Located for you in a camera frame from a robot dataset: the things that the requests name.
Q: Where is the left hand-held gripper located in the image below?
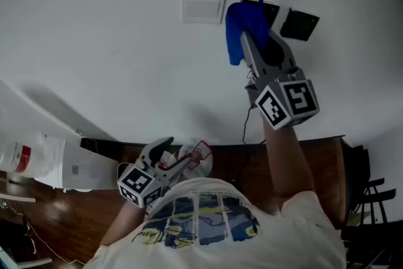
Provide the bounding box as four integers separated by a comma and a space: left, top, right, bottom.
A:
116, 136, 194, 209

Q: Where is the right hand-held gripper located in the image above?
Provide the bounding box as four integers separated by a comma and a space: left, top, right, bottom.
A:
240, 29, 321, 131

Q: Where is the black control panel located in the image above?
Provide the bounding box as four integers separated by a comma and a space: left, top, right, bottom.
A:
240, 0, 281, 30
279, 8, 321, 42

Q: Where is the blue cloth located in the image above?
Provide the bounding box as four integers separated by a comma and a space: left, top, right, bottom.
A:
224, 0, 272, 67

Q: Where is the person's left forearm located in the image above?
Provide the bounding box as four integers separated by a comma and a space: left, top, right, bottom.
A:
99, 198, 152, 247

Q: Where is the person's right forearm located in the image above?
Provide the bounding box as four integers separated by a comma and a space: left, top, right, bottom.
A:
262, 122, 316, 215

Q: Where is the clear plastic bag red print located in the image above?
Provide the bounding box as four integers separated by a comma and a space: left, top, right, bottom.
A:
178, 139, 214, 180

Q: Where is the white box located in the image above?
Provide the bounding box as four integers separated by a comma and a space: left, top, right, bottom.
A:
33, 136, 123, 192

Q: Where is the person's white printed t-shirt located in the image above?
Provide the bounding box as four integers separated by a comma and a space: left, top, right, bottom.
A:
82, 177, 348, 269

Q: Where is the clear water jug red label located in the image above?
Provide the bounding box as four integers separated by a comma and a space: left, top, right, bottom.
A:
0, 131, 66, 180

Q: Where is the white flat strip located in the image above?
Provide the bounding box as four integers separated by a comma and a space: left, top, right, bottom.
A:
0, 193, 37, 203

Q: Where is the black bundle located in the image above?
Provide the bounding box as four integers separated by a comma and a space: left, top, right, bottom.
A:
0, 218, 38, 263

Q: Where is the black chair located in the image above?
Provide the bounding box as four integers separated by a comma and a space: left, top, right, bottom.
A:
341, 137, 398, 269

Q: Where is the thin black cable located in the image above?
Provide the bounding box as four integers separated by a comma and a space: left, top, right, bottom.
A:
241, 106, 254, 146

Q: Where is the white wall switch plate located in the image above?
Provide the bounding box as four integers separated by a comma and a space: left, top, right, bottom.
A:
181, 0, 227, 25

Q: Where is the thin white cable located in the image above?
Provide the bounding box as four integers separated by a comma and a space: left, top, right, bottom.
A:
0, 198, 86, 266

